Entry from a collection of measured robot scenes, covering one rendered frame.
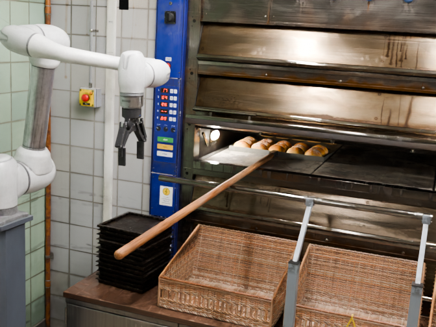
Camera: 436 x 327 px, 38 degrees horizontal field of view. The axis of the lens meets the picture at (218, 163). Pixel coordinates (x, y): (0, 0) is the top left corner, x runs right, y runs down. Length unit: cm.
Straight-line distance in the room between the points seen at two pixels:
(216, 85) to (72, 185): 104
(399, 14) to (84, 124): 174
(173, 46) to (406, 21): 112
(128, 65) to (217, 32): 92
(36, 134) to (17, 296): 72
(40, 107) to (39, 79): 12
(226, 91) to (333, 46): 57
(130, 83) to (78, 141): 127
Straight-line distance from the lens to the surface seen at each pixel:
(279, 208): 316
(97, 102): 343
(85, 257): 373
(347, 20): 302
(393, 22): 299
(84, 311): 315
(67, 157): 364
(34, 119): 288
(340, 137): 288
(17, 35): 269
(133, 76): 236
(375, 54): 298
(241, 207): 321
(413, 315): 257
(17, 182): 283
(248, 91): 313
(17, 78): 344
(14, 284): 295
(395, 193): 305
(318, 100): 304
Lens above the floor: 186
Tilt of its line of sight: 12 degrees down
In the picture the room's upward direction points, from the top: 3 degrees clockwise
